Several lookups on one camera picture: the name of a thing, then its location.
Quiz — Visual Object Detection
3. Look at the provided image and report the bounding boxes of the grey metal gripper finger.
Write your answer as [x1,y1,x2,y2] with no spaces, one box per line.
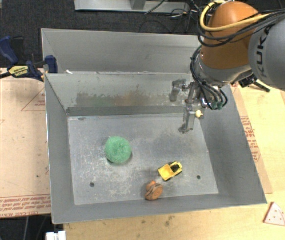
[169,78,191,103]
[178,105,197,135]

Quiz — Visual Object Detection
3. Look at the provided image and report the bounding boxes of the brown wooden toy snail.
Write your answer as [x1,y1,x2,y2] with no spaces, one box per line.
[144,180,164,202]

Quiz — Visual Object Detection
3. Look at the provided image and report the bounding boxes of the brown cardboard board red print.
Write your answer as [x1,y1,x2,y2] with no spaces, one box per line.
[0,67,274,220]

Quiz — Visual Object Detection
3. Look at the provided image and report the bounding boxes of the grey metal bin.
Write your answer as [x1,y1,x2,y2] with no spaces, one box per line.
[41,28,268,225]

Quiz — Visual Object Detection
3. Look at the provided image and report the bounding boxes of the pink triangular sanding pad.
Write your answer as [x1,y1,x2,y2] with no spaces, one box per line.
[262,201,285,228]

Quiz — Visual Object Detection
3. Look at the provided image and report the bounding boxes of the green round scouring pad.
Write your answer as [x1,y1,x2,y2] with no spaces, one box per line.
[104,136,133,165]

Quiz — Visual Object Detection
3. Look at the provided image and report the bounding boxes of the yellow toy truck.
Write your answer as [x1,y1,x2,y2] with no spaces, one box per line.
[157,161,184,182]

